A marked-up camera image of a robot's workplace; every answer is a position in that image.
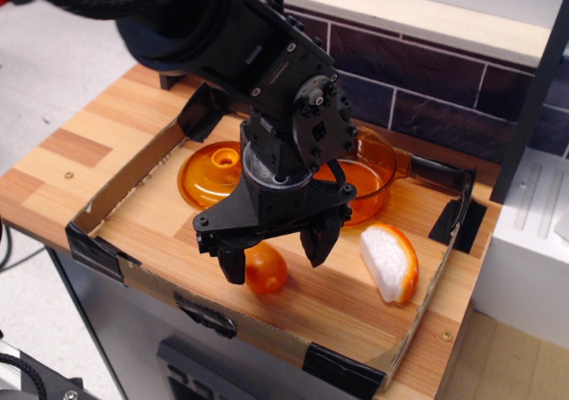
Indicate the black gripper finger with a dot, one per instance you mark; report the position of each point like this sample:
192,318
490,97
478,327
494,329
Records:
232,264
318,240

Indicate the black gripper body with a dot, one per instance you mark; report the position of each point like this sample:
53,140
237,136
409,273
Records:
262,206

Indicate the orange toy carrot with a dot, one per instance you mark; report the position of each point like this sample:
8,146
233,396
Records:
265,269

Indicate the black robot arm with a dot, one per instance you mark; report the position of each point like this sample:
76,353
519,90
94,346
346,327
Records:
254,59

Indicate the orange transparent pot lid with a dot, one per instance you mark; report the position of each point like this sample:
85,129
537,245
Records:
210,175

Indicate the orange transparent pot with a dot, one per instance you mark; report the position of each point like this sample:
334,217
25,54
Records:
372,167

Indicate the cardboard fence with black tape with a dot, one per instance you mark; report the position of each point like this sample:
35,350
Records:
170,325

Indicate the white orange toy bread slice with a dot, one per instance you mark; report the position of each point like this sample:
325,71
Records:
392,261

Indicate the white side block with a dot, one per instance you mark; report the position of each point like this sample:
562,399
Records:
523,282

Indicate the dark brick backsplash panel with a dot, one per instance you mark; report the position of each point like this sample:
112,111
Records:
456,99

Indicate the light wooden shelf board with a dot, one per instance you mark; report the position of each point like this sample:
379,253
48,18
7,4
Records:
463,29

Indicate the black left shelf post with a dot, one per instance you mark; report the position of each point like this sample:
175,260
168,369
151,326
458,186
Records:
167,82

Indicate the black shelf post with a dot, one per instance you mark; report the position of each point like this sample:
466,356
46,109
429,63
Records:
167,82
529,115

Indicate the black right shelf post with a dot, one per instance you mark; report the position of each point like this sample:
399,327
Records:
529,115

